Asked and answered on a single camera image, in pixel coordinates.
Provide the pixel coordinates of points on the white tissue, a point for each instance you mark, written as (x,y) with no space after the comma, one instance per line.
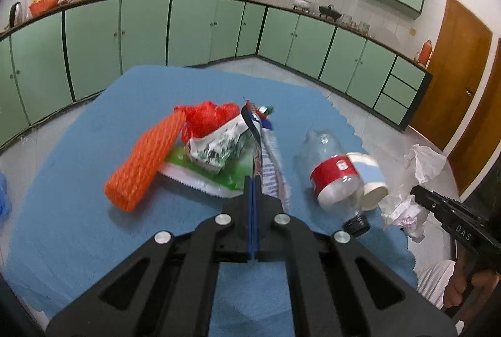
(426,163)
(403,213)

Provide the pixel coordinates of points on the white cooking pot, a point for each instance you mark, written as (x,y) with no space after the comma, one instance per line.
(302,3)

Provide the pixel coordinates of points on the person's right hand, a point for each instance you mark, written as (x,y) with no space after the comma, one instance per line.
(483,278)

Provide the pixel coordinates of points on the black wok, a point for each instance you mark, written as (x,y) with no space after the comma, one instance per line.
(328,12)

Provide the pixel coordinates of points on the blue plastic bag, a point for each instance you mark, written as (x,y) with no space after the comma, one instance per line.
(4,196)

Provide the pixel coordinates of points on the striped blue white wrapper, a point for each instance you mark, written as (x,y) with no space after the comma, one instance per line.
(270,169)

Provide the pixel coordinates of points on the wooden door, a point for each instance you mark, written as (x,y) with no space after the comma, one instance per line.
(483,133)
(454,67)

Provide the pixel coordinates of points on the blue scalloped table mat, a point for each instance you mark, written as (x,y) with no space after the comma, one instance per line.
(78,243)

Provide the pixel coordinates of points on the green white packet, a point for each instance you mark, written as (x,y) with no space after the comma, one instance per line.
(180,158)

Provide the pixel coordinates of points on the clear bottle with red label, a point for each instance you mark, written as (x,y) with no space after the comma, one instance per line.
(332,172)

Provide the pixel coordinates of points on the green base cabinets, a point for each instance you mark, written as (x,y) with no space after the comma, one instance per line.
(145,36)

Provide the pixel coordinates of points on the red thermos flask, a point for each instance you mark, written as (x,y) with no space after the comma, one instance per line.
(426,52)

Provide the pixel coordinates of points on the orange plastic basin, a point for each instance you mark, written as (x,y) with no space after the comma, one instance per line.
(45,6)

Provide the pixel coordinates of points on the glass jar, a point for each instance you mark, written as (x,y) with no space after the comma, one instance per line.
(346,20)
(364,26)

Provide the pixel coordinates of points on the white blue paper cup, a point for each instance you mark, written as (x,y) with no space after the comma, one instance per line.
(368,172)

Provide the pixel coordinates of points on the red mesh bag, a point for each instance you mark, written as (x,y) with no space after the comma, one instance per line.
(207,118)

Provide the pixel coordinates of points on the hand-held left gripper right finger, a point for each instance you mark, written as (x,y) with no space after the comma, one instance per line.
(270,239)

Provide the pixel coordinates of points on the person's white ribbed clothing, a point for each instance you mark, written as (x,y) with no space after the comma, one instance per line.
(434,282)

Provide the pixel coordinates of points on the steel electric kettle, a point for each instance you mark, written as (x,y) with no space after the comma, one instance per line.
(15,14)

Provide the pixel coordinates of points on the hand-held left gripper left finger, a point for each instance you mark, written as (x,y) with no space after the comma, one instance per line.
(195,262)

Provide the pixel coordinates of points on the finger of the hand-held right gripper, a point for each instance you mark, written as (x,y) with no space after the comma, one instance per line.
(434,202)

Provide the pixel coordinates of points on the orange foam net sleeve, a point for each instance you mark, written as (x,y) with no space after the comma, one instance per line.
(145,161)

